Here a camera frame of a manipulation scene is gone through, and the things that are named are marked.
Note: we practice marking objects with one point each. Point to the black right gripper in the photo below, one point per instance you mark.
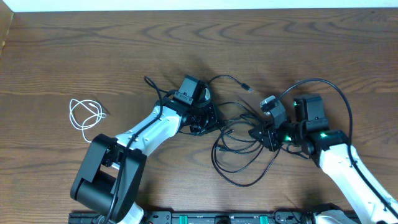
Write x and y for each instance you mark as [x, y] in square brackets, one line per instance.
[268, 132]

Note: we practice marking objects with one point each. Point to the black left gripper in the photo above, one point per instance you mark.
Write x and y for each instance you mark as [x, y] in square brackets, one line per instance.
[210, 116]

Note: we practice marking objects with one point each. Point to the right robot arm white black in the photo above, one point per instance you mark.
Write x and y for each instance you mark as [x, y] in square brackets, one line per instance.
[331, 152]

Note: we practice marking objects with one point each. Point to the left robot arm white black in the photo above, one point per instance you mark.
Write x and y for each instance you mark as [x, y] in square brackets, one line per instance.
[109, 177]

